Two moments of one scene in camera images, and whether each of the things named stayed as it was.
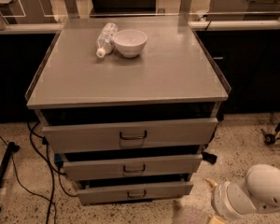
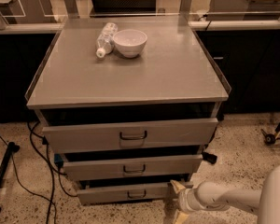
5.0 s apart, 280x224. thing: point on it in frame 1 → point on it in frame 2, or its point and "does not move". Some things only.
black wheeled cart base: (271, 138) does not move
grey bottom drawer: (133, 192) does not move
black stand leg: (11, 147) does not move
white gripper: (219, 197) → (186, 200)
